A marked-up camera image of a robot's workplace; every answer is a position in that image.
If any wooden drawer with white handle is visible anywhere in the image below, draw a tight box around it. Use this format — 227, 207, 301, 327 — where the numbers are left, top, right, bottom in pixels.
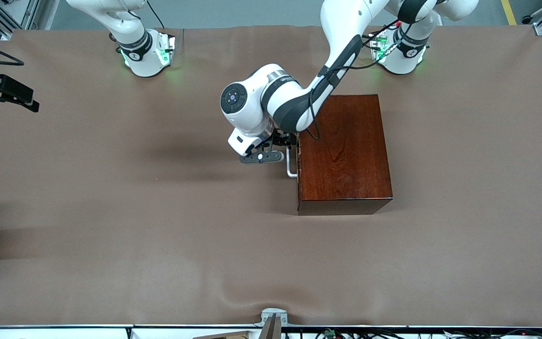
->
286, 133, 302, 213

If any dark red wooden cabinet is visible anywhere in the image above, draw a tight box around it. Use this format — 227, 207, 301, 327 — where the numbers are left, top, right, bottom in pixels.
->
296, 94, 393, 216

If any brown table cloth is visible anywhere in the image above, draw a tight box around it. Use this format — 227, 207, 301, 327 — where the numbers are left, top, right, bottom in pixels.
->
0, 24, 542, 329

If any light wooden board piece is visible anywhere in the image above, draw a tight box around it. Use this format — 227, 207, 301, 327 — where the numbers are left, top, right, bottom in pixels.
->
193, 331, 252, 339

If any aluminium frame structure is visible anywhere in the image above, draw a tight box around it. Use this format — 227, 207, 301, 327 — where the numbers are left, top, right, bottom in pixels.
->
0, 0, 41, 39

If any black right arm base cable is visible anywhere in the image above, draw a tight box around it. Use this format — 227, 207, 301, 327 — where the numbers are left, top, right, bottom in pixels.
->
146, 0, 166, 30

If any grey metal clamp bracket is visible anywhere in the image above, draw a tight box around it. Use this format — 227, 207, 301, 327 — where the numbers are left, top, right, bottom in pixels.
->
254, 308, 288, 339

